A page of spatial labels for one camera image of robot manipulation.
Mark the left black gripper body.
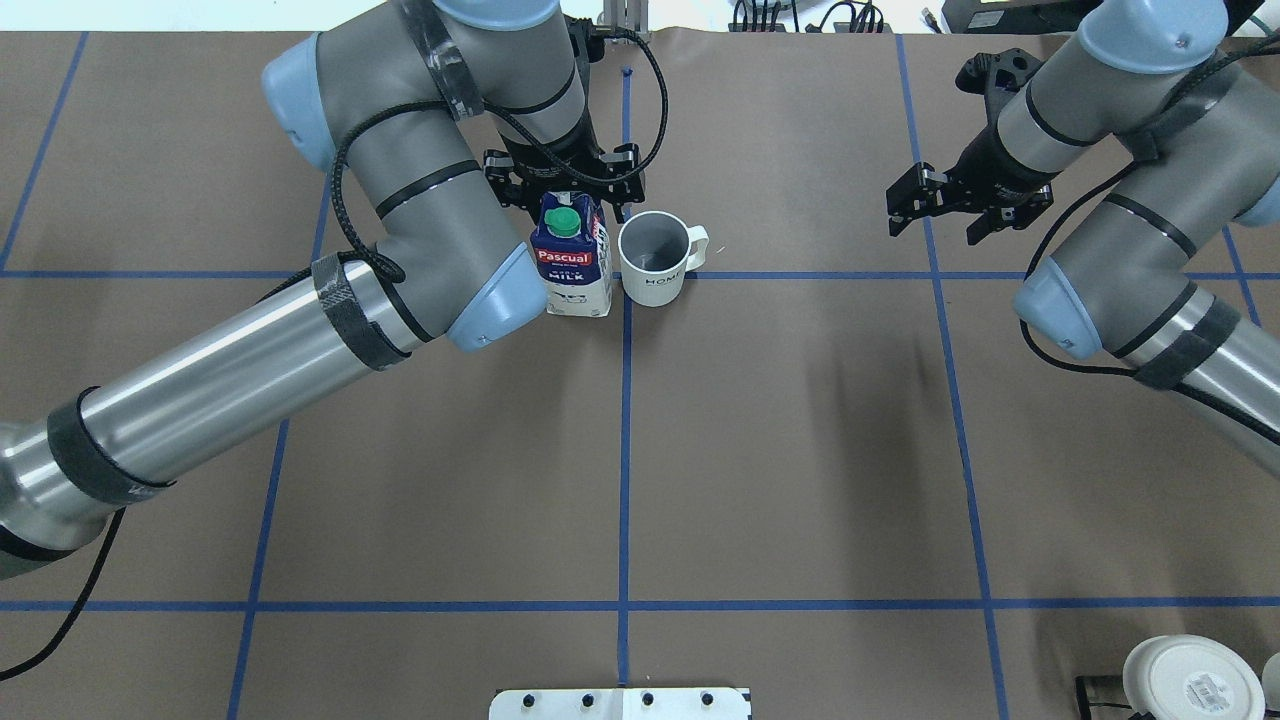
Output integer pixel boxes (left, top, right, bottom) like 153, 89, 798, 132
483, 110, 643, 199

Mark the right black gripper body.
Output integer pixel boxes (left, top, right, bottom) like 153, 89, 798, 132
936, 126, 1056, 211

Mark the white mug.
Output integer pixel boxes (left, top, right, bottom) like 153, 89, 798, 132
618, 210, 709, 307

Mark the blue white milk carton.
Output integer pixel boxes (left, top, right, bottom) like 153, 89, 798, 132
530, 191, 614, 318

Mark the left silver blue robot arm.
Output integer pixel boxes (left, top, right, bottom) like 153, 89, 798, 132
1, 1, 643, 579

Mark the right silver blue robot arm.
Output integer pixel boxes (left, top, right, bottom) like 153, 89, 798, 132
886, 1, 1279, 473

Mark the lower white cup on rack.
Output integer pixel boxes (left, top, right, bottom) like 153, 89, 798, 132
1121, 634, 1267, 719

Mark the white cup on rack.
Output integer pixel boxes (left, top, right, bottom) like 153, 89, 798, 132
1121, 634, 1267, 719
1260, 653, 1280, 717

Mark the upper white cup on rack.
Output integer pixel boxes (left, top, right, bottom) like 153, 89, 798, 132
1260, 653, 1280, 717

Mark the black wooden mug rack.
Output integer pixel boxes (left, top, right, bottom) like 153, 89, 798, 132
1074, 674, 1135, 719

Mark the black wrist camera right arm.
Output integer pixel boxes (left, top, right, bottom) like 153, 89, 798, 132
954, 47, 1043, 126

